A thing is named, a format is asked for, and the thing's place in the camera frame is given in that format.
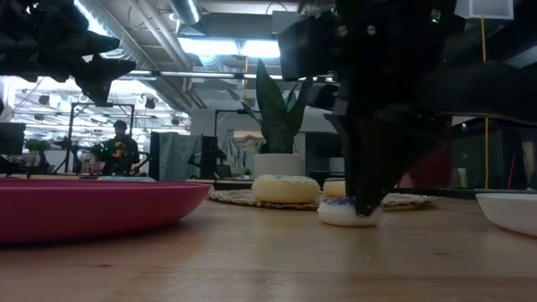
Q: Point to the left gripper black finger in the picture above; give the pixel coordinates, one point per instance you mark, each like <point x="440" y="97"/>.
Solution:
<point x="92" y="44"/>
<point x="105" y="71"/>

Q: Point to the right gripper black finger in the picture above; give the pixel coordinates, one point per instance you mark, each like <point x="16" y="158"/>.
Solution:
<point x="377" y="168"/>

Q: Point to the large chocolate frosted donut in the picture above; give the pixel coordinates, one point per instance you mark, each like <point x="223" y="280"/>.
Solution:
<point x="334" y="189"/>

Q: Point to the small dark blue donut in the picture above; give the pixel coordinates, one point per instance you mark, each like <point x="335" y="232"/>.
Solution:
<point x="335" y="216"/>

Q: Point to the large white blue-drizzled donut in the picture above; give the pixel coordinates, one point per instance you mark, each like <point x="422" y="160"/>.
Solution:
<point x="285" y="191"/>

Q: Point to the large blue frosted donut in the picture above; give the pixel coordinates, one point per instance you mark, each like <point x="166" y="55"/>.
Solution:
<point x="126" y="178"/>

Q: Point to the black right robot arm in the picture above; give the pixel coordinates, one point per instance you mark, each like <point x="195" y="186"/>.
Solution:
<point x="482" y="92"/>

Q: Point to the person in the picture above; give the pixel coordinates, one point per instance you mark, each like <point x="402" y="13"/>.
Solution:
<point x="432" y="168"/>
<point x="121" y="151"/>

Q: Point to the black cabinet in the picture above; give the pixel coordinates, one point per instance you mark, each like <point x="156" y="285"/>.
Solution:
<point x="323" y="155"/>

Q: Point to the green cup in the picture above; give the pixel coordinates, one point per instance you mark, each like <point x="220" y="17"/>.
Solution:
<point x="462" y="178"/>

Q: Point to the LED light bar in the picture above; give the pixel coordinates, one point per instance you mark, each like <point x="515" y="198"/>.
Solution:
<point x="197" y="74"/>

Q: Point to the snake plant in white pot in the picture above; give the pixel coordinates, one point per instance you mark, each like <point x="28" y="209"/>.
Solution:
<point x="279" y="165"/>

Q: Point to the small green background plant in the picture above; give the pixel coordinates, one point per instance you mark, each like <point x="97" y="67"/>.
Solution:
<point x="37" y="147"/>

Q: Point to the black monitor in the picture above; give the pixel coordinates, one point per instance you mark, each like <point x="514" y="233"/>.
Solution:
<point x="11" y="138"/>

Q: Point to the grey cabinet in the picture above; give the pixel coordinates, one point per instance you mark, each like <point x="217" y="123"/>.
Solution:
<point x="180" y="155"/>

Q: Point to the white box lamp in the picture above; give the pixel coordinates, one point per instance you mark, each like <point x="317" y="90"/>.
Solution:
<point x="482" y="8"/>

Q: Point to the ceiling light panel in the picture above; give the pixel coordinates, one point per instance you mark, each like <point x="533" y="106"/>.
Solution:
<point x="226" y="47"/>

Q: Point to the black background equipment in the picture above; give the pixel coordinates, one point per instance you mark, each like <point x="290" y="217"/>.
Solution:
<point x="210" y="155"/>

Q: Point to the red plate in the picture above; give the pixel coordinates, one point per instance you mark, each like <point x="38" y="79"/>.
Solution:
<point x="84" y="209"/>

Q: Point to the white plate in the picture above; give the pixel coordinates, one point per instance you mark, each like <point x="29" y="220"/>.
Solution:
<point x="512" y="214"/>

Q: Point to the round woven placemat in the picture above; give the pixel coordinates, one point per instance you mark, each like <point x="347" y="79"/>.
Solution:
<point x="235" y="197"/>

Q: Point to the black tripod frame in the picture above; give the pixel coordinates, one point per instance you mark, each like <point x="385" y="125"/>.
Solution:
<point x="102" y="104"/>

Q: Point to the silver ventilation duct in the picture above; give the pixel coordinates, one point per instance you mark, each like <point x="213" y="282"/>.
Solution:
<point x="186" y="10"/>

